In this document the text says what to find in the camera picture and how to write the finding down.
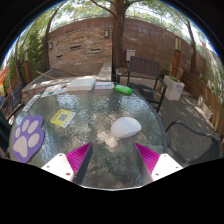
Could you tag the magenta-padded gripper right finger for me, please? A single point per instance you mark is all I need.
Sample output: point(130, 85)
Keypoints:
point(165, 165)

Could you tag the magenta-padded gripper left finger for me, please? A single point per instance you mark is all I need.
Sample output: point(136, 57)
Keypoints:
point(60, 165)

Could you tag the white computer mouse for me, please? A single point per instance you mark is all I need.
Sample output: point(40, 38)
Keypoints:
point(125, 127)

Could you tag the purple paw-print mouse pad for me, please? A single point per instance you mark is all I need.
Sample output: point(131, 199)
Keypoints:
point(20, 156)

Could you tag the black metal armchair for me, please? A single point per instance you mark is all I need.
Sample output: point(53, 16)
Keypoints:
point(209, 154)
point(4, 133)

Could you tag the yellow square card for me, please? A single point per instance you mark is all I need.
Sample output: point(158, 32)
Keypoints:
point(62, 118)

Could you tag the white planter box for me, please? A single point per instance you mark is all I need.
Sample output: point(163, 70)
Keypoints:
point(173, 89)

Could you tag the black mesh chair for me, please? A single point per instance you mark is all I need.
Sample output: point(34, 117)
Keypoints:
point(15, 96)

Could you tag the green plastic bottle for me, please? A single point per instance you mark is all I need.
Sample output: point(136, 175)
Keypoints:
point(123, 89)

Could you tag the dark slatted-back armchair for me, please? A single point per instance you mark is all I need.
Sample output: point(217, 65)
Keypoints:
point(144, 66)

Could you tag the orange patio umbrella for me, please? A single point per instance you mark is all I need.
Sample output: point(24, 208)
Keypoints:
point(3, 74)

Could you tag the grey utility box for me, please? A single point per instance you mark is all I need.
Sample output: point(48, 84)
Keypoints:
point(130, 55)

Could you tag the slender tree trunk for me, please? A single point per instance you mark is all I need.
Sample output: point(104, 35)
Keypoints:
point(46, 50)
point(192, 53)

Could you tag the thick tree trunk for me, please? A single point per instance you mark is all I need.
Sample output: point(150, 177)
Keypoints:
point(118, 46)

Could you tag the wooden lamp post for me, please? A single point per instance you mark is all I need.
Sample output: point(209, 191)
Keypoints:
point(176, 61)
point(27, 68)

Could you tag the wall lamp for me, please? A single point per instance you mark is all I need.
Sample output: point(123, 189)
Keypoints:
point(51, 45)
point(106, 33)

